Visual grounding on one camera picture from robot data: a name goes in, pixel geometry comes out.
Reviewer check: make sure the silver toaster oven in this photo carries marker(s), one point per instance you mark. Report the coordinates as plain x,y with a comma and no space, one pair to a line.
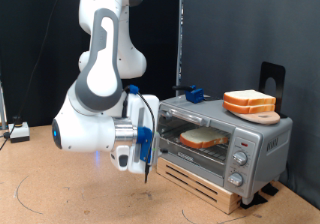
266,140

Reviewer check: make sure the wrist camera blue mount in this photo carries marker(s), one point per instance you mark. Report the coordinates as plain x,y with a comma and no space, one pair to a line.
144,140

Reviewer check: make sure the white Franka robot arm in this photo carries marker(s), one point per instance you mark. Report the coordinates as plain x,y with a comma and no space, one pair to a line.
100,84

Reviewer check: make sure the black metal bookend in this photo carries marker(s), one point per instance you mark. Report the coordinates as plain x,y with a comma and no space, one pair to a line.
266,70

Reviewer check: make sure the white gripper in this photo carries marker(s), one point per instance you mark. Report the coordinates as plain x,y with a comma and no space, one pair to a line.
133,110

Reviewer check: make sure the dark grey backdrop curtain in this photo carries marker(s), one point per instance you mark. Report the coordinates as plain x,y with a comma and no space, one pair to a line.
233,34

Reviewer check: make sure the small wooden serving board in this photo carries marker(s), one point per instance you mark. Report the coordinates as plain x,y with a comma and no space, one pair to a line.
263,118

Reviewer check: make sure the black backdrop curtain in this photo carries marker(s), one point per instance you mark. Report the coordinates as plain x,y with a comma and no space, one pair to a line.
40,34

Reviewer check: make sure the silver oven dial knob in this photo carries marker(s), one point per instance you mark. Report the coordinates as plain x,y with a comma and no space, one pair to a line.
235,179
240,158

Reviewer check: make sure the white bread slice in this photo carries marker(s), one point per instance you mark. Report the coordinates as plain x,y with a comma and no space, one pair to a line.
203,137
246,109
248,97

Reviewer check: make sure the white emergency stop box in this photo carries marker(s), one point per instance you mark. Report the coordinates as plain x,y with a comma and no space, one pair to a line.
18,132

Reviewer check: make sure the black foam pad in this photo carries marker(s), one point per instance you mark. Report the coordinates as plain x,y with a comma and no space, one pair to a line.
270,190
256,200

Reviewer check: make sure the thin metal stand pole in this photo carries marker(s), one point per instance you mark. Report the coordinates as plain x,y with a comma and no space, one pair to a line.
2,110

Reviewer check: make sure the wooden slatted crate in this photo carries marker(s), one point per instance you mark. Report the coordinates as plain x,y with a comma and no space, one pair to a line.
216,197

